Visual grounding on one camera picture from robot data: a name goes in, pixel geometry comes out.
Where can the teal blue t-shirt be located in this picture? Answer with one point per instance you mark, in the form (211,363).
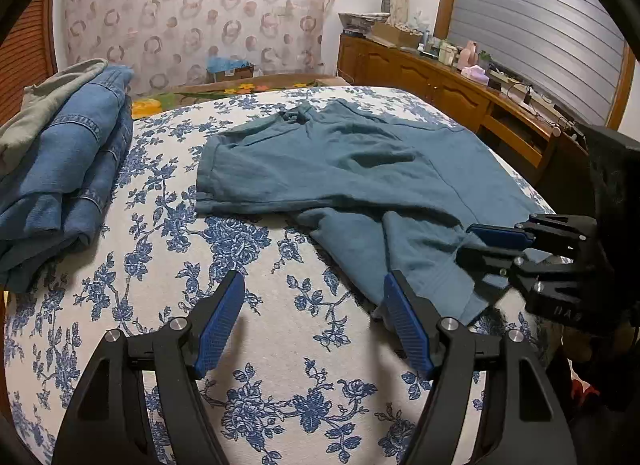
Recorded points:
(350,170)

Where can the blue plastic bag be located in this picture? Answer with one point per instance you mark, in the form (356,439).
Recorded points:
(225,64)

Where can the wooden sideboard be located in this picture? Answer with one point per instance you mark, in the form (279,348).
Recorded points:
(400,70)

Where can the wooden louvred door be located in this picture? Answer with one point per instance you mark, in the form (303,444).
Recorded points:
(25,60)

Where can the folded blue denim jeans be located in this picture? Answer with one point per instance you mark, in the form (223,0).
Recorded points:
(65,155)

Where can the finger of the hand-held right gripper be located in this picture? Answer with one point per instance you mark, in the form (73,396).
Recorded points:
(485,260)
(500,236)

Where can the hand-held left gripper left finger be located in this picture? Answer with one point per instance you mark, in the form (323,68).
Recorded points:
(220,326)

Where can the pink bottle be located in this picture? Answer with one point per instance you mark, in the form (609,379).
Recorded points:
(469,54)

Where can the stack of papers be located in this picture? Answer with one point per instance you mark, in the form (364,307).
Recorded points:
(362,20)

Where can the small cardboard box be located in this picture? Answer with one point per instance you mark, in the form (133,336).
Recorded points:
(235,75)

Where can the pink tissue pack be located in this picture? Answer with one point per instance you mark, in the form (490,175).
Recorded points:
(475,74)

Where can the white power strip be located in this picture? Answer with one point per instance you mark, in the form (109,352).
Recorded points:
(542,104)

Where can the blue floral bedsheet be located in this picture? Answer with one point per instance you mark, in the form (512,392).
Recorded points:
(280,295)

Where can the yellow flower print blanket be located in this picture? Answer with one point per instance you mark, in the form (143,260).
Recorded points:
(150,106)

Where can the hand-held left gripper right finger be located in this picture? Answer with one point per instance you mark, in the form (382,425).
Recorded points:
(407,326)

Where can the open flat cardboard box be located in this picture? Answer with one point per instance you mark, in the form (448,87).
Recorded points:
(395,35)

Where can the grey window blind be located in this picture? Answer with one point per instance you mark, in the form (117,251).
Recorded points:
(525,20)

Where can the grey-green garment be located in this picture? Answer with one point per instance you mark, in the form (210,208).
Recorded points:
(30,115)

